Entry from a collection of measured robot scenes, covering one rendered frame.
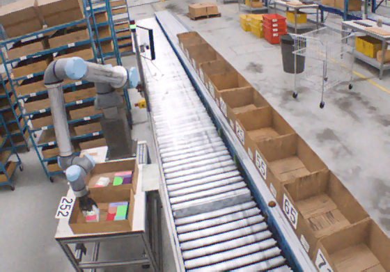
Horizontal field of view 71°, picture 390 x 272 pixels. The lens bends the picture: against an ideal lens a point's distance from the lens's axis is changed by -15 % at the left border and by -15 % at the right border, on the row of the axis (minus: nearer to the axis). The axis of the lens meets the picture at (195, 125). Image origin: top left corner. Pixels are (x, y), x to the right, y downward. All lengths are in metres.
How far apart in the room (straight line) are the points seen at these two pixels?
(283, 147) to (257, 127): 0.40
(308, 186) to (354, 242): 0.41
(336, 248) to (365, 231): 0.16
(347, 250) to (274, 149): 0.81
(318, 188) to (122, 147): 1.48
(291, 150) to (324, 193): 0.41
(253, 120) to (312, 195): 0.80
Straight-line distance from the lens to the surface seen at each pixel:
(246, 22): 8.85
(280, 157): 2.03
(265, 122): 2.34
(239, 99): 2.63
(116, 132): 2.41
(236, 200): 1.91
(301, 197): 1.74
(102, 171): 2.38
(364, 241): 1.61
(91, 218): 1.98
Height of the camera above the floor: 2.09
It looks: 30 degrees down
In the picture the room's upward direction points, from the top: 8 degrees counter-clockwise
